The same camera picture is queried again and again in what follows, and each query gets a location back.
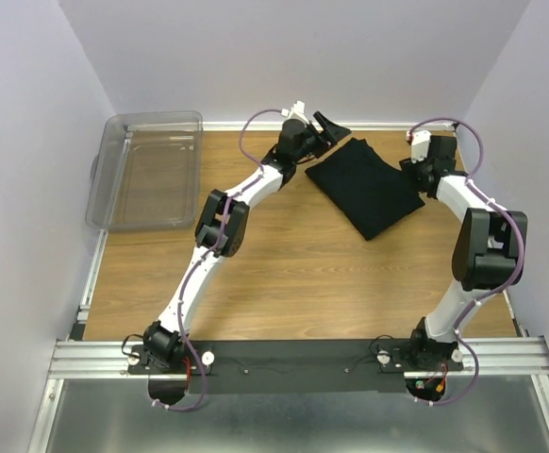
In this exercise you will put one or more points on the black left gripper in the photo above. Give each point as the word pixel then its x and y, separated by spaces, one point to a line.
pixel 319 133

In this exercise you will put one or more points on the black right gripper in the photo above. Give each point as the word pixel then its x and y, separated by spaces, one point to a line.
pixel 416 169

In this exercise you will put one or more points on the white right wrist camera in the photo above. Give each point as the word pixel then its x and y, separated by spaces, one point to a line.
pixel 419 142

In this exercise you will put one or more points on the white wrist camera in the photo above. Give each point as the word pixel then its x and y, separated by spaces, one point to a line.
pixel 419 142
pixel 296 111

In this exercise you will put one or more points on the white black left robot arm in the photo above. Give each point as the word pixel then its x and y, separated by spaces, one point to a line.
pixel 221 227

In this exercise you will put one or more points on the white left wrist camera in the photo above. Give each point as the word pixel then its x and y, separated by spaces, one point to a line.
pixel 296 111

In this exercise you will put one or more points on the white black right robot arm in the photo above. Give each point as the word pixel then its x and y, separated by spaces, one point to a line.
pixel 488 256

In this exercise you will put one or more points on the black t shirt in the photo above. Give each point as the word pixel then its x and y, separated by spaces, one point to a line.
pixel 371 194

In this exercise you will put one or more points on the clear plastic storage bin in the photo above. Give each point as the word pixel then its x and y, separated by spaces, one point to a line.
pixel 146 175

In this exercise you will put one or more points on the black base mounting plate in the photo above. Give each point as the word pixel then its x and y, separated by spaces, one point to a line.
pixel 384 364

